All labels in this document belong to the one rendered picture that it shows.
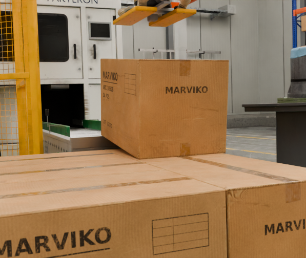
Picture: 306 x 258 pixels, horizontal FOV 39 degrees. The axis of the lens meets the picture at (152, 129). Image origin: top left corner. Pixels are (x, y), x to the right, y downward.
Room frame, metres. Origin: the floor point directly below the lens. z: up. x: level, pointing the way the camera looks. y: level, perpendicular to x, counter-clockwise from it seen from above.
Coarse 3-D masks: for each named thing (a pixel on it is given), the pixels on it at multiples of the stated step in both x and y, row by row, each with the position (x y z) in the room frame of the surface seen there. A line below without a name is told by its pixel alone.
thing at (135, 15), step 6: (138, 6) 1.85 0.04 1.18; (144, 6) 1.86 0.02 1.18; (126, 12) 1.96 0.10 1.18; (132, 12) 1.89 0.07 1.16; (138, 12) 1.89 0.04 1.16; (144, 12) 1.89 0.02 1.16; (150, 12) 1.90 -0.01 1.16; (120, 18) 2.03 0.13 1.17; (126, 18) 2.01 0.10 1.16; (132, 18) 2.02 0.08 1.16; (138, 18) 2.02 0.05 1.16; (114, 24) 2.14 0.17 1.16; (120, 24) 2.15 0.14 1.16; (126, 24) 2.15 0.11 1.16; (132, 24) 2.16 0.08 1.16
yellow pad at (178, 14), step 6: (174, 12) 1.93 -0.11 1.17; (180, 12) 1.92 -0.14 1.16; (186, 12) 1.93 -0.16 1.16; (192, 12) 1.94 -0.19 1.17; (162, 18) 2.06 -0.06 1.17; (168, 18) 2.04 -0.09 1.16; (174, 18) 2.05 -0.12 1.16; (180, 18) 2.05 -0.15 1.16; (150, 24) 2.20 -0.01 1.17; (156, 24) 2.17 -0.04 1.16; (162, 24) 2.18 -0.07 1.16; (168, 24) 2.18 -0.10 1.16
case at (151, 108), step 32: (128, 64) 1.81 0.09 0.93; (160, 64) 1.71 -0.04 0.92; (192, 64) 1.76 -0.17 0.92; (224, 64) 1.82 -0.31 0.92; (128, 96) 1.82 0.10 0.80; (160, 96) 1.73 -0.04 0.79; (192, 96) 1.78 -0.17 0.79; (224, 96) 1.83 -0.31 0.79; (128, 128) 1.84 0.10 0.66; (160, 128) 1.74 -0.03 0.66; (192, 128) 1.79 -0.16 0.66; (224, 128) 1.85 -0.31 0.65
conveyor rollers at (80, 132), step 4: (80, 128) 4.44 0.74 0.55; (84, 128) 4.45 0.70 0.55; (88, 128) 4.38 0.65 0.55; (72, 132) 3.86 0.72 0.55; (76, 132) 3.79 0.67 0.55; (80, 132) 3.80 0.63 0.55; (84, 132) 3.81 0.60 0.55; (88, 132) 3.74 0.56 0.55; (92, 132) 3.75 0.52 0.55; (96, 132) 3.68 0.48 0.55; (100, 132) 3.68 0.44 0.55; (72, 136) 3.24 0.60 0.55; (76, 136) 3.25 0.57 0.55; (80, 136) 3.25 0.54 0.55; (84, 136) 3.18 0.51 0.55
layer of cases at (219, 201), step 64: (0, 192) 1.11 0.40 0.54; (64, 192) 1.09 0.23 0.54; (128, 192) 1.06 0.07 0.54; (192, 192) 1.03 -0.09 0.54; (256, 192) 1.10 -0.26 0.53; (0, 256) 0.87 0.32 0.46; (64, 256) 0.92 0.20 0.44; (128, 256) 0.97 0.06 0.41; (192, 256) 1.03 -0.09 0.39; (256, 256) 1.09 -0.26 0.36
